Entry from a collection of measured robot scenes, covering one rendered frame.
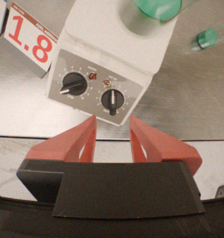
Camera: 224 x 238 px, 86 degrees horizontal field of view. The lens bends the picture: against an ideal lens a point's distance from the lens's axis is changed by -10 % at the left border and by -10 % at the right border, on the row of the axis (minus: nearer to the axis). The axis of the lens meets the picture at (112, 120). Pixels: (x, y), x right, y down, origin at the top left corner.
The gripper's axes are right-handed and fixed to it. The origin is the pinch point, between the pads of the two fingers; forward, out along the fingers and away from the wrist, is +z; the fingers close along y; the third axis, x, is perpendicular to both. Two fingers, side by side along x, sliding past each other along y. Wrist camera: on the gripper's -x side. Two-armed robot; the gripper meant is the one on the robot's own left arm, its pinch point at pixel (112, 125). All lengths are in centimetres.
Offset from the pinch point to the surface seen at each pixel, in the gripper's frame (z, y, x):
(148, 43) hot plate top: 7.8, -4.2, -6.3
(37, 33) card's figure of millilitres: 10.9, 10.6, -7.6
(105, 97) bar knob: 7.0, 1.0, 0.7
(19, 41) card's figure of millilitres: 11.8, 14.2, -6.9
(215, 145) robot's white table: 12.4, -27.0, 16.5
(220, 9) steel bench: 28.8, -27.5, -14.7
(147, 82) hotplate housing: 7.7, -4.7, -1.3
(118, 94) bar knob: 7.0, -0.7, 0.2
